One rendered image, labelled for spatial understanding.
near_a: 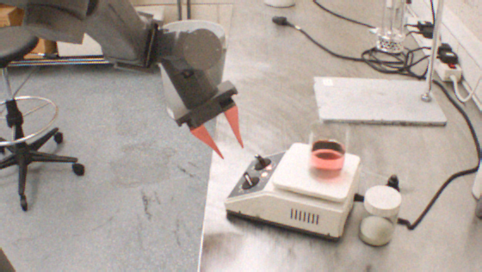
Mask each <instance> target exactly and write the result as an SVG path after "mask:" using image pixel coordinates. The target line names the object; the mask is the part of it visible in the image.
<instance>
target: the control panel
mask: <svg viewBox="0 0 482 272"><path fill-rule="evenodd" d="M284 153H286V151H283V152H279V153H276V154H274V155H273V156H268V157H265V158H269V159H270V160H271V163H270V164H269V165H268V166H270V169H268V170H267V168H268V166H267V168H265V169H263V170H254V166H255V164H256V163H257V161H256V160H252V161H251V163H250V165H249V167H248V169H246V170H245V171H246V172H248V173H249V175H250V177H253V176H258V178H259V183H258V184H257V185H256V186H254V187H253V188H251V189H242V184H243V183H244V182H245V179H244V176H243V175H242V176H241V177H240V178H239V181H238V183H237V184H236V186H234V187H233V189H232V191H231V192H230V194H229V195H228V197H227V198H226V199H229V198H233V197H238V196H241V195H245V194H249V193H254V192H257V191H262V190H264V188H265V187H266V185H267V183H268V182H269V179H270V177H271V176H272V174H274V173H275V170H276V169H277V166H278V164H279V163H280V161H281V159H282V158H283V156H284ZM265 158H263V159H265ZM263 173H267V174H266V175H265V176H263Z"/></svg>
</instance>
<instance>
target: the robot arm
mask: <svg viewBox="0 0 482 272"><path fill-rule="evenodd" d="M0 2H1V3H6V4H8V5H12V6H14V7H18V8H20V9H25V12H24V16H23V19H22V28H24V29H25V30H26V31H28V32H29V33H32V34H33V35H35V36H36V37H37V36H38V37H40V39H43V40H53V41H56V42H59V41H61V42H64V43H69V44H72V43H73V44H78V45H82V44H83V36H84V34H87V35H88V36H89V37H91V38H92V39H93V40H94V41H95V42H97V43H98V44H99V45H100V48H101V51H102V54H103V55H104V59H105V60H107V61H108V62H110V63H113V64H114V67H115V68H116V69H122V70H125V71H132V72H136V73H140V74H143V75H145V74H153V72H154V68H155V65H158V64H161V66H162V67H163V68H164V71H165V73H166V74H167V76H168V77H169V79H170V81H171V83H172V84H173V87H174V89H175V90H176V93H177V94H178V95H179V96H180V97H181V99H182V101H183V104H184V105H182V106H181V107H179V108H176V109H175V110H173V111H172V112H173V116H174V119H175V122H176V124H177V125H178V126H179V127H181V126H182V124H184V123H186V122H187V125H188V128H189V131H190V132H191V134H192V135H194V136H195V137H196V138H198V139H200V140H201V141H203V143H204V144H206V145H208V146H209V147H212V148H213V149H214V151H215V152H216V153H217V155H218V156H219V157H220V158H221V159H222V160H224V159H225V158H224V156H222V155H221V152H220V150H219V147H218V146H217V145H216V144H215V141H214V140H213V138H212V136H210V134H209V133H208V131H207V129H206V128H205V126H204V125H203V124H204V123H205V122H207V121H210V120H211V119H213V117H215V116H217V115H218V114H221V113H224V114H225V116H226V119H227V121H228V123H229V125H230V127H231V129H232V132H233V134H234V136H236V138H237V140H238V143H239V144H240V146H241V147H242V149H243V148H244V145H243V140H242V138H241V135H240V131H239V116H238V105H237V104H236V102H234V101H233V100H232V98H231V96H234V95H236V96H237V95H238V90H237V88H236V86H234V85H233V84H232V83H231V82H230V81H229V80H226V81H224V82H223V83H220V84H218V85H216V84H215V82H214V80H213V79H212V77H211V74H210V72H209V70H208V69H210V68H212V67H214V66H215V65H216V64H217V63H218V61H219V59H220V57H221V54H222V45H221V42H220V40H219V37H218V36H216V34H215V33H213V32H212V31H210V30H208V29H205V28H198V29H194V30H190V31H189V30H184V31H182V30H178V31H171V32H169V29H167V28H163V25H164V21H161V20H158V19H155V18H154V15H152V14H149V13H145V12H143V11H139V10H138V11H136V10H135V8H134V7H133V3H132V2H131V0H0Z"/></svg>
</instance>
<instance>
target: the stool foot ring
mask: <svg viewBox="0 0 482 272"><path fill-rule="evenodd" d="M30 99H38V100H42V101H46V102H45V103H42V104H41V105H39V106H37V107H35V108H31V109H30V110H28V111H26V112H24V113H22V112H21V111H19V109H18V112H19V114H18V115H17V116H15V117H13V118H9V117H8V114H6V116H5V117H2V116H0V121H7V123H8V127H10V128H12V135H11V141H7V142H0V146H4V145H14V144H18V143H21V142H24V141H26V140H29V139H32V138H33V137H35V136H38V135H40V134H41V133H43V132H45V131H46V130H47V129H48V128H49V127H50V126H51V125H52V124H53V123H54V122H55V121H56V119H57V118H58V115H59V109H58V107H57V105H56V104H55V102H53V101H52V100H50V99H48V98H45V97H43V96H23V97H17V98H16V99H15V100H16V101H22V100H30ZM50 103H51V104H52V105H53V106H54V109H55V114H54V116H53V119H52V120H51V121H50V122H49V123H48V124H47V125H46V126H45V127H43V128H41V130H39V131H38V132H36V133H33V134H30V135H28V136H27V137H24V138H21V139H15V129H16V128H17V127H19V126H21V125H22V124H23V123H24V119H23V117H24V116H26V115H28V114H31V113H33V112H34V111H36V110H38V109H40V108H43V107H45V106H46V105H48V104H50Z"/></svg>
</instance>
